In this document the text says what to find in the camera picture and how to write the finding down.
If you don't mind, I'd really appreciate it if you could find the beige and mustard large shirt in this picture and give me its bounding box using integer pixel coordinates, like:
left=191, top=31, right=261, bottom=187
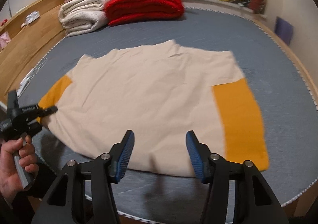
left=39, top=40, right=269, bottom=177

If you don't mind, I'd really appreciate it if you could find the person left hand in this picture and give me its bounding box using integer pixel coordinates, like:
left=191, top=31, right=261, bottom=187
left=1, top=135, right=39, bottom=203

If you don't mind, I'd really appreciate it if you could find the pink item on shelf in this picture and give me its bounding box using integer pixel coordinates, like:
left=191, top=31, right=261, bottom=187
left=0, top=31, right=11, bottom=50

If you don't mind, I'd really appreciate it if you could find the white tissue pack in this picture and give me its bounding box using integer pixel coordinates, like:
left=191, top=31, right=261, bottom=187
left=25, top=11, right=40, bottom=25

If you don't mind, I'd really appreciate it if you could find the cream folded fleece blanket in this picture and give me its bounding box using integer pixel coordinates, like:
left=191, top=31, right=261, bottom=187
left=58, top=0, right=111, bottom=37

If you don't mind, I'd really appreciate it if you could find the purple bag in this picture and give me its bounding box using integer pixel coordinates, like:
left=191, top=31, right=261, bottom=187
left=274, top=17, right=293, bottom=46

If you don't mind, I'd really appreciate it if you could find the red folded blanket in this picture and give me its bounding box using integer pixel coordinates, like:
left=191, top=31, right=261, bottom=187
left=105, top=0, right=184, bottom=26

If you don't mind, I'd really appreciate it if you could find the white charging cable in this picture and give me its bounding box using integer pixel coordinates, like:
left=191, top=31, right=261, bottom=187
left=18, top=57, right=49, bottom=95

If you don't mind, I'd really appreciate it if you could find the wooden bed frame headboard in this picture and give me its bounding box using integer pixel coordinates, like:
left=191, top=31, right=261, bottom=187
left=0, top=0, right=65, bottom=104

